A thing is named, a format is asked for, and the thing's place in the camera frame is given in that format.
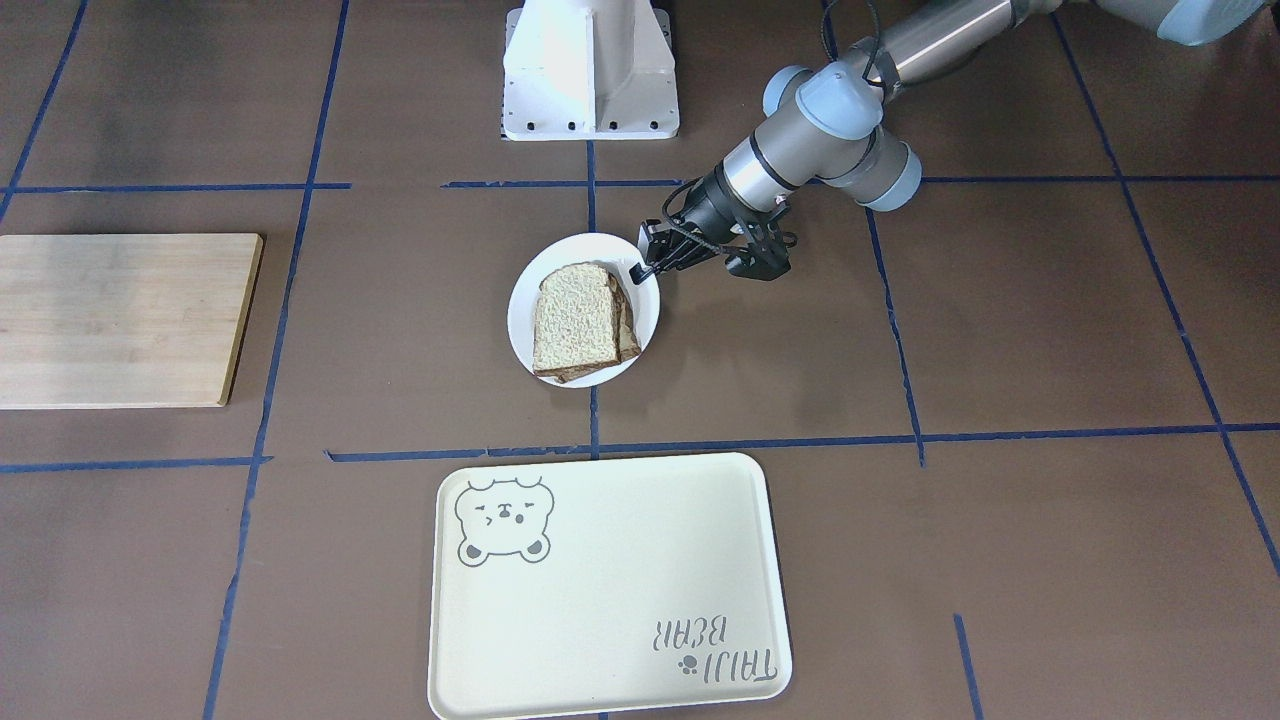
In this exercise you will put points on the wooden cutting board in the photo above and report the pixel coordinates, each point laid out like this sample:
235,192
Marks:
110,321

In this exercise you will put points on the cream bear serving tray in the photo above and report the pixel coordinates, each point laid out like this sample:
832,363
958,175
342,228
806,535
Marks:
573,588

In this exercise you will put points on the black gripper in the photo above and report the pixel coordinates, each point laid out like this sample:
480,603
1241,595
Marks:
709,203

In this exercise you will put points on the bread slice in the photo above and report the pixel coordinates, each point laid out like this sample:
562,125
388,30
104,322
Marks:
575,320
625,325

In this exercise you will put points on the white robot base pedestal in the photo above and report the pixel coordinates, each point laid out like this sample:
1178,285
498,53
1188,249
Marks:
589,71

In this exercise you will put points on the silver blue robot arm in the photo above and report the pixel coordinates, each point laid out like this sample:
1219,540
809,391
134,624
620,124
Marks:
824,125

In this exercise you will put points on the bread slice on plate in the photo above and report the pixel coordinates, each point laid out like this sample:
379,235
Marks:
625,325

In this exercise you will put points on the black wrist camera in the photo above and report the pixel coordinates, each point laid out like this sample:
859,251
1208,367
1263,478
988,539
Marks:
764,256

